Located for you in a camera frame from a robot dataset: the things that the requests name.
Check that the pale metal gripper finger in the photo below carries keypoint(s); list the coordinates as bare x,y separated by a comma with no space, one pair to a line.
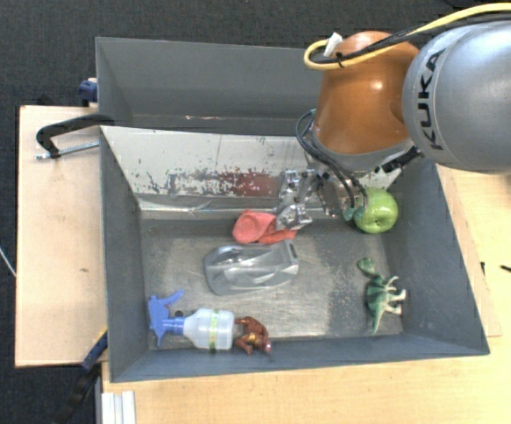
290,188
295,219

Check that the red cloth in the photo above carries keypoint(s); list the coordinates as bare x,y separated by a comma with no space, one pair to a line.
250,228

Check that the green apple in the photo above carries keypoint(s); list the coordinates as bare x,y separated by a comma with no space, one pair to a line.
377,212

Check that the silver curved plastic object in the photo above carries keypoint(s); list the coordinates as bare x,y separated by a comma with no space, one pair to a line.
250,267

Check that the grey metal bin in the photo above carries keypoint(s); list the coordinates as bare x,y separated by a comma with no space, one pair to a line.
325,298

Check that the green toy dinosaur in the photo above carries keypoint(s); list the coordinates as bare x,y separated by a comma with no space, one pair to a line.
378,296

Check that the brown toy monkey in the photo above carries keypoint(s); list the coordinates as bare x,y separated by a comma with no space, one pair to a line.
251,335

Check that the clear spray bottle blue nozzle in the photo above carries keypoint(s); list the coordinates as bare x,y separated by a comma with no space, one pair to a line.
211,327

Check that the small black screw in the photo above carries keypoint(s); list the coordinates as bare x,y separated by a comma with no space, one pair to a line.
508,269

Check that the black cylinder on white bracket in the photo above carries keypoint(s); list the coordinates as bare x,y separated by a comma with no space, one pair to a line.
400,161

